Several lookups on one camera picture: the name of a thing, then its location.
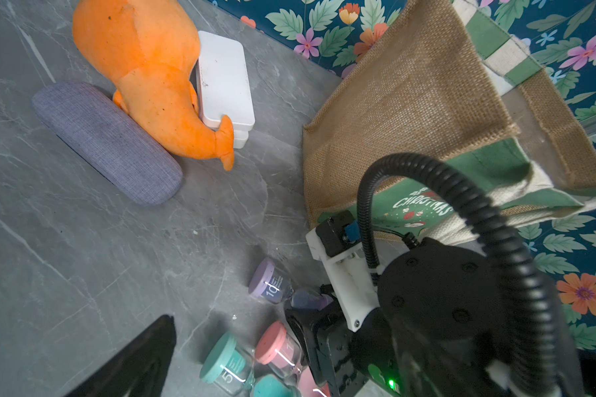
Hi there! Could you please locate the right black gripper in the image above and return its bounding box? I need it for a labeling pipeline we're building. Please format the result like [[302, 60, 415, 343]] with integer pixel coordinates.
[[284, 289, 368, 396]]

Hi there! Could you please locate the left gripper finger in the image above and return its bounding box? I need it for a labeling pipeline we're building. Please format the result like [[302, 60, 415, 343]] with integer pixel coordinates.
[[68, 314, 176, 397]]

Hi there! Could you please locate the green hourglass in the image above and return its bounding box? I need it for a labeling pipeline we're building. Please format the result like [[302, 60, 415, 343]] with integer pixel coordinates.
[[200, 332, 301, 397]]

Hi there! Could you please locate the green canvas Christmas bag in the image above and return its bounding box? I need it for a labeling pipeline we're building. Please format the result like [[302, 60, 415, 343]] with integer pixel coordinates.
[[303, 1, 596, 228]]

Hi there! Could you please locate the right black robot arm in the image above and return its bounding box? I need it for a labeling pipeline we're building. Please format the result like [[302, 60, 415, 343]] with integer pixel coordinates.
[[285, 153, 596, 396]]

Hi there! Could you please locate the pink hourglass in pile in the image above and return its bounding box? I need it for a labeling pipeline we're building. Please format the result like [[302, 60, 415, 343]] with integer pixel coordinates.
[[254, 321, 304, 380]]

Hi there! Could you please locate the purple hourglass top pile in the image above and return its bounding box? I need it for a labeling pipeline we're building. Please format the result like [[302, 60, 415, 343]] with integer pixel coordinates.
[[248, 258, 334, 310]]

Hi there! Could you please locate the purple oval case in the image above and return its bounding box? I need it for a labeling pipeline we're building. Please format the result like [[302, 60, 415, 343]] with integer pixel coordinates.
[[31, 81, 184, 207]]

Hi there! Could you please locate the white rectangular box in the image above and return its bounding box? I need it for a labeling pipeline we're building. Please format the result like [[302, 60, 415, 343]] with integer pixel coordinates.
[[196, 31, 255, 150]]

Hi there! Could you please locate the orange whale toy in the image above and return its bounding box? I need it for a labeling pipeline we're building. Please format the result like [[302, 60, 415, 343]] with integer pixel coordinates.
[[72, 0, 235, 171]]

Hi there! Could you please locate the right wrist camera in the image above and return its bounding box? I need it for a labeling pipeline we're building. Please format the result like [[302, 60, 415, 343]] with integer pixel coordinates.
[[306, 210, 385, 332]]

